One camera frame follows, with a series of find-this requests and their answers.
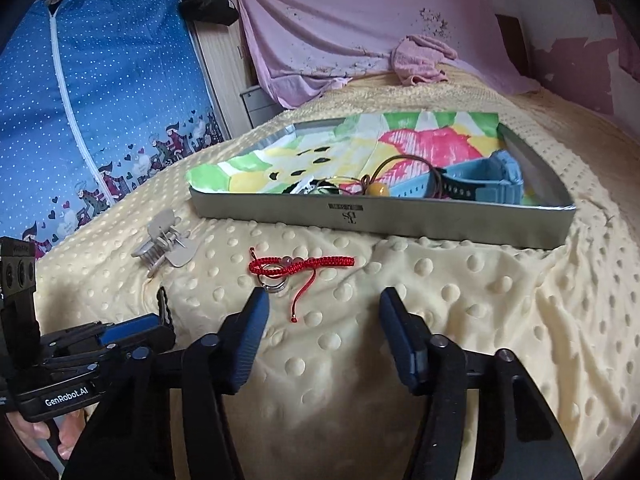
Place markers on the grey bedside cabinet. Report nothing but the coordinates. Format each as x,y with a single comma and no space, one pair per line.
260,108

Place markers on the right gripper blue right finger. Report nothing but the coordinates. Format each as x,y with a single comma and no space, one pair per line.
518,437

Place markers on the grey metal tray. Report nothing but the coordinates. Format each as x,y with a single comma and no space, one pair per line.
542,226

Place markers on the grey claw hair clip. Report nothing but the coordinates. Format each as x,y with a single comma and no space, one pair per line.
165,244

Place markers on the yellow dotted bed blanket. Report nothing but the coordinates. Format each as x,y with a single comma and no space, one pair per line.
324,400

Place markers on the wooden wardrobe panel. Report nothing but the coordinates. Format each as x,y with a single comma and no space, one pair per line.
228,72

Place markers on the person's left hand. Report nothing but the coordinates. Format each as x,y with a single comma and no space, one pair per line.
31,432

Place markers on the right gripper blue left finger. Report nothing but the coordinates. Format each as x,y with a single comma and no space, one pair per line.
128,436

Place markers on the colourful paper tray liner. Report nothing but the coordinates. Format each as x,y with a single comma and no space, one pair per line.
361,155

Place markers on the pink hanging sheet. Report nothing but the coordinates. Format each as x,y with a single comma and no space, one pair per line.
303,48

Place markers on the crumpled pink cloth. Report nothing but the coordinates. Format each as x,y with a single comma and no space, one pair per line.
416,59

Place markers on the black hair clip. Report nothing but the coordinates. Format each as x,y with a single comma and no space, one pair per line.
163,308

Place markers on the light blue wrist watch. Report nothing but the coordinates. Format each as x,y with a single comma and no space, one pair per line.
496,179

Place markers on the blue dotted fabric wardrobe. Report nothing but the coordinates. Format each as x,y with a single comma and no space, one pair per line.
97,97

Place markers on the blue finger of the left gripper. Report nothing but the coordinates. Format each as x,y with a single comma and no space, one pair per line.
102,333
145,342

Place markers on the black hanging bag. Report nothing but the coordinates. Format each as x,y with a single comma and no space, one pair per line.
218,12

